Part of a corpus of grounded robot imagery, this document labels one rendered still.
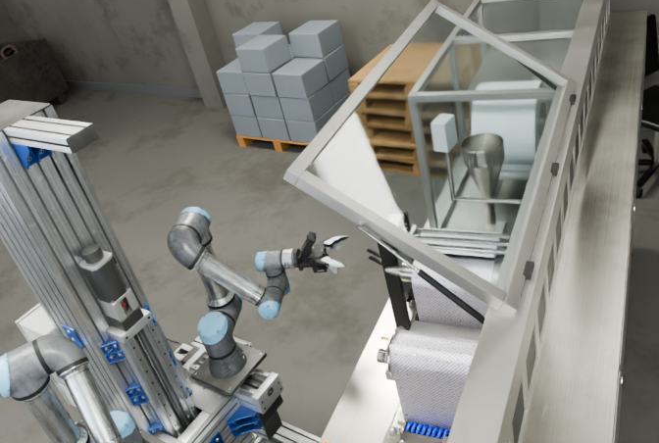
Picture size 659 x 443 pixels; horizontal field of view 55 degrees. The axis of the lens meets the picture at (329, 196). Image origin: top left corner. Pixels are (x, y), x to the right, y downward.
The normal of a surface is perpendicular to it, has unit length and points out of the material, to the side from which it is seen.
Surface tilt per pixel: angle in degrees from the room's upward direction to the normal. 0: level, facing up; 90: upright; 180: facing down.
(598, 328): 0
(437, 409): 90
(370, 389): 0
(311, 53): 90
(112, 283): 90
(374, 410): 0
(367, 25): 90
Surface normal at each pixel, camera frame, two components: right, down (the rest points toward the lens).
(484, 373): -0.22, -0.83
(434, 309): -0.39, 0.58
